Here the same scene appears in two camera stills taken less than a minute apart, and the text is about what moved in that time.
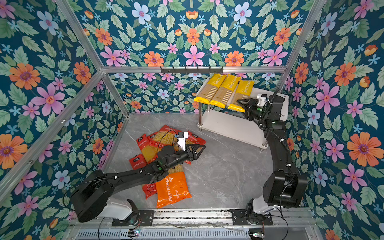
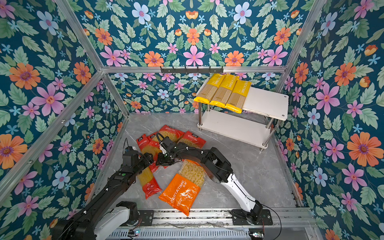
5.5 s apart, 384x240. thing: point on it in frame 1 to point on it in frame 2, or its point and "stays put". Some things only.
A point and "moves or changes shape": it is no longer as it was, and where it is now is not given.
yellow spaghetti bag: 243,92 moves or changes shape
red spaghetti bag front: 150,151 stays put
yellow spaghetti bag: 224,93 stays put
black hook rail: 191,70 stays put
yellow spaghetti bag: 209,88 stays put
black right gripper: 251,106 to 161,161
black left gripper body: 189,155 to 143,162
